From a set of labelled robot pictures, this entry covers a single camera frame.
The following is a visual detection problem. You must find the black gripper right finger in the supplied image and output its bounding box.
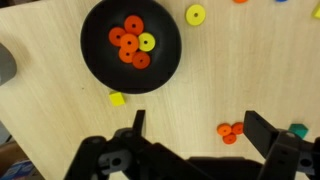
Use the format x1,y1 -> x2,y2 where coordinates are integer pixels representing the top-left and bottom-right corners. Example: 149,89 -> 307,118
241,109 -> 320,180

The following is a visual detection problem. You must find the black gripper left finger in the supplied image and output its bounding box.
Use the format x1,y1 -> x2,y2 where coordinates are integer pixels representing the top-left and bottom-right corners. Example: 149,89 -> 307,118
64,109 -> 214,180

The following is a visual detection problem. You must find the yellow ring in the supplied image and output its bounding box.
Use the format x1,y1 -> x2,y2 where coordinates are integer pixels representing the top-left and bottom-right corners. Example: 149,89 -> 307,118
185,3 -> 207,27
137,31 -> 157,53

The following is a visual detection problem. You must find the black bowl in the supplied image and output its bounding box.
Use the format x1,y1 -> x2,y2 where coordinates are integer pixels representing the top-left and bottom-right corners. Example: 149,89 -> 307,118
80,0 -> 183,95

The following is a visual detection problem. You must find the green block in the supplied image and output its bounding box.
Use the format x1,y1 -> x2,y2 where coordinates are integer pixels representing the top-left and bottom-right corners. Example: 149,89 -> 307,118
288,123 -> 309,140

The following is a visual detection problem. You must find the yellow cube block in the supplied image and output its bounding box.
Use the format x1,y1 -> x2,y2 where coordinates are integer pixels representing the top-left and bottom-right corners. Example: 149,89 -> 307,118
108,91 -> 127,108

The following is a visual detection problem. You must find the open cardboard box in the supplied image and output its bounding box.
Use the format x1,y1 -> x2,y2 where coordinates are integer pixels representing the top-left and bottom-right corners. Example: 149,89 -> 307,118
0,141 -> 46,180

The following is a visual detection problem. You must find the flat yellow block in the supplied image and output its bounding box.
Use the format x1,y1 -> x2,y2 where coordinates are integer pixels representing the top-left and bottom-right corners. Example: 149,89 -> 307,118
311,3 -> 320,19

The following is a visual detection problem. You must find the grey duct tape roll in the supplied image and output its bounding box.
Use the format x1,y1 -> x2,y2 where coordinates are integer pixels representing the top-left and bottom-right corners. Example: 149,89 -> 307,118
0,43 -> 18,87

